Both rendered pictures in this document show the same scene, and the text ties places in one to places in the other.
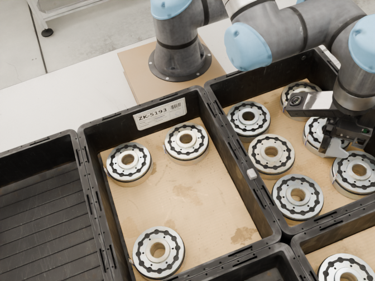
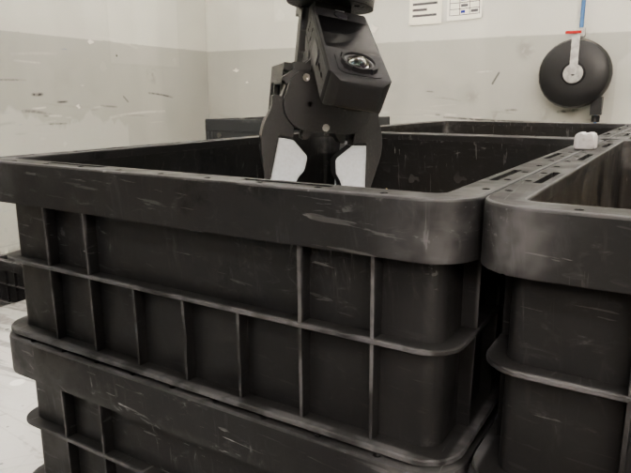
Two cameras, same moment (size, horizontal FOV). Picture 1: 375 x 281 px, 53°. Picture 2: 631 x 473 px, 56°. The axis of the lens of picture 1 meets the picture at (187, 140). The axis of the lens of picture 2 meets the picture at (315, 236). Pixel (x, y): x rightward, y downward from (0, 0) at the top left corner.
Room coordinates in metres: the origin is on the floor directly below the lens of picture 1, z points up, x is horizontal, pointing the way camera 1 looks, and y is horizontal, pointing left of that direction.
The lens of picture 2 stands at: (0.78, 0.05, 0.96)
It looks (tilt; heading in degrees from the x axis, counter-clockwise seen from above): 13 degrees down; 224
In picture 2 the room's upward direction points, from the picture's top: straight up
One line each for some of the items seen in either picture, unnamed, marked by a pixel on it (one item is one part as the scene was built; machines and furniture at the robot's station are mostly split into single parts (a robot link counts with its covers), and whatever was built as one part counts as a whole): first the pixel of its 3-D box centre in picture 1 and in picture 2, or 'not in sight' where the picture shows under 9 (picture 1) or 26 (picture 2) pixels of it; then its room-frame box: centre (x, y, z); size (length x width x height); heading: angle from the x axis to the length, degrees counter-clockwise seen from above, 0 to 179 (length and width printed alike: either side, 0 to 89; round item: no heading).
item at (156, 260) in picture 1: (157, 250); not in sight; (0.24, 0.09, 0.86); 0.05 x 0.05 x 0.01
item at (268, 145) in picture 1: (271, 151); not in sight; (0.42, -0.18, 0.86); 0.05 x 0.05 x 0.01
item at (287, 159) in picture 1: (270, 153); not in sight; (0.42, -0.18, 0.86); 0.10 x 0.10 x 0.01
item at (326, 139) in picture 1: (327, 136); (352, 141); (0.39, -0.28, 0.93); 0.05 x 0.02 x 0.09; 147
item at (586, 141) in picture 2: (251, 174); (586, 140); (0.33, -0.11, 0.94); 0.02 x 0.01 x 0.01; 12
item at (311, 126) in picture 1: (327, 131); not in sight; (0.45, -0.31, 0.86); 0.10 x 0.10 x 0.01
